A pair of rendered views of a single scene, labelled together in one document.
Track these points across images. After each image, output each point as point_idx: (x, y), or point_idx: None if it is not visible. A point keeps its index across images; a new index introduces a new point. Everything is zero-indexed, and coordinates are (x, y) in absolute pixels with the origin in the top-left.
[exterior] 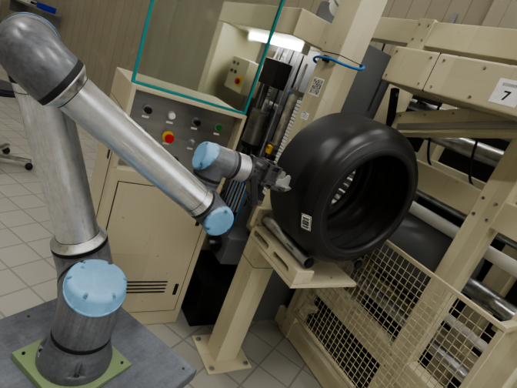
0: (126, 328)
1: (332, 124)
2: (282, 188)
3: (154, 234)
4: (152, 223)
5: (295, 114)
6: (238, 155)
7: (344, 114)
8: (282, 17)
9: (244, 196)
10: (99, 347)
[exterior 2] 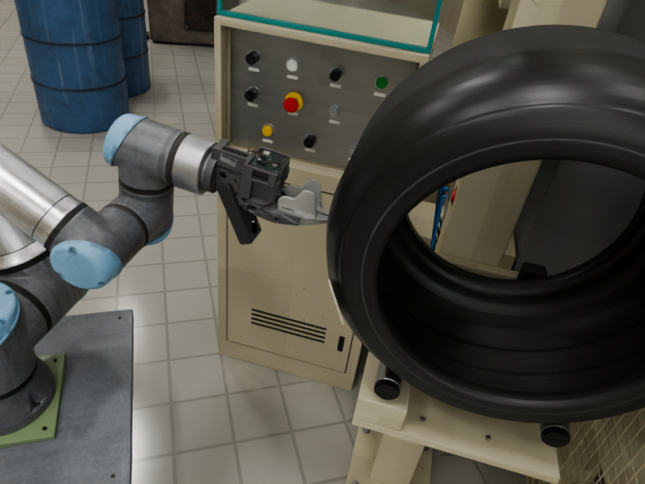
0: (106, 383)
1: (442, 63)
2: (293, 217)
3: (292, 254)
4: (287, 238)
5: None
6: (176, 141)
7: (511, 32)
8: None
9: (440, 216)
10: None
